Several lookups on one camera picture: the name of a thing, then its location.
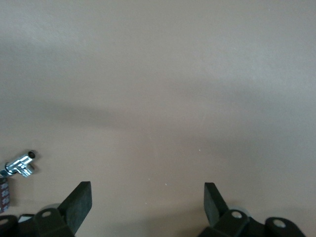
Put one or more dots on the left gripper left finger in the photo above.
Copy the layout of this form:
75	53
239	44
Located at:
76	207

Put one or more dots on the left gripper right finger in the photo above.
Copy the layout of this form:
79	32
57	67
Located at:
212	207

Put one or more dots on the chrome pipe fitting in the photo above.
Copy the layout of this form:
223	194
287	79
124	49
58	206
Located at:
18	165

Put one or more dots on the brown ridged block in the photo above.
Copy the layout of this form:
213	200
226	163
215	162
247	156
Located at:
5	195

